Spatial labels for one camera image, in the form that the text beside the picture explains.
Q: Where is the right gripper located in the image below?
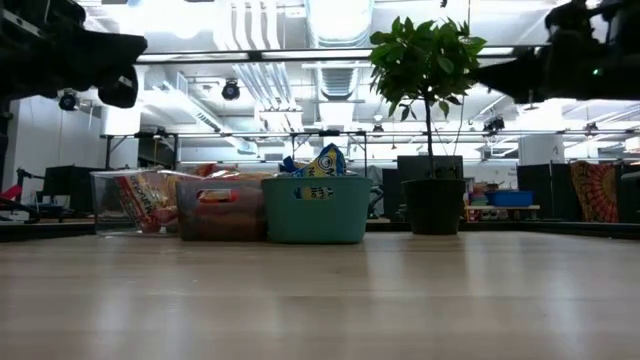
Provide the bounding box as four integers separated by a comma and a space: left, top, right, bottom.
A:
469, 0, 621, 104

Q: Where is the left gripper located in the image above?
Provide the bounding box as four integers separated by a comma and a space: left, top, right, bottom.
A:
0, 24, 149, 109

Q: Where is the red Maruchan noodle pack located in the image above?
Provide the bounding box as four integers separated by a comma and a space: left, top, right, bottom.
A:
113, 172, 180, 235

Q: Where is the potted green plant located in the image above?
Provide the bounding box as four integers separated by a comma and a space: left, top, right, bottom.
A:
368, 18, 487, 236

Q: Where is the black background monitor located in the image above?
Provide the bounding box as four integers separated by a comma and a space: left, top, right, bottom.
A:
397, 155, 465, 181

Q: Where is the black office partition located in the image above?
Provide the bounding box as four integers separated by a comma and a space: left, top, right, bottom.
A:
517, 162, 571, 221

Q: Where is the blue storage tub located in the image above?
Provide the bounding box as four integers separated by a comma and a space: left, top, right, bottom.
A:
486, 189, 535, 208

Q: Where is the patterned orange tapestry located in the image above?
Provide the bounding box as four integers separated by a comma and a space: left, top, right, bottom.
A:
569, 159, 621, 224

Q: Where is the black background cabinet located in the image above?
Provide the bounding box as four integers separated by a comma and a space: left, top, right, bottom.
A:
42, 165, 92, 206

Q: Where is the clear plastic bin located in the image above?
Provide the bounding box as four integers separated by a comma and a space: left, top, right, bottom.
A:
89, 168, 181, 236

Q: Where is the red background object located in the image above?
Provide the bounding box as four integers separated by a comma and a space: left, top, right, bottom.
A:
0, 183, 26, 207

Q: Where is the smoky grey plastic bin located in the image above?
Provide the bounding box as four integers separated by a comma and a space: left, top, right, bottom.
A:
174, 172, 268, 243

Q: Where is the teal plastic bin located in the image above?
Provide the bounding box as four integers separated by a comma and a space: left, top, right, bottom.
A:
260, 175, 374, 245

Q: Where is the black aluminium table frame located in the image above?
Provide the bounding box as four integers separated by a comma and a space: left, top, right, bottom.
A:
0, 218, 640, 244

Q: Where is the long ceiling light rail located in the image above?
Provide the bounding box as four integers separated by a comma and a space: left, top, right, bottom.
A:
134, 45, 546, 66

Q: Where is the corrugated air duct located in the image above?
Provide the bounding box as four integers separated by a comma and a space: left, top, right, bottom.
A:
319, 67, 354, 101

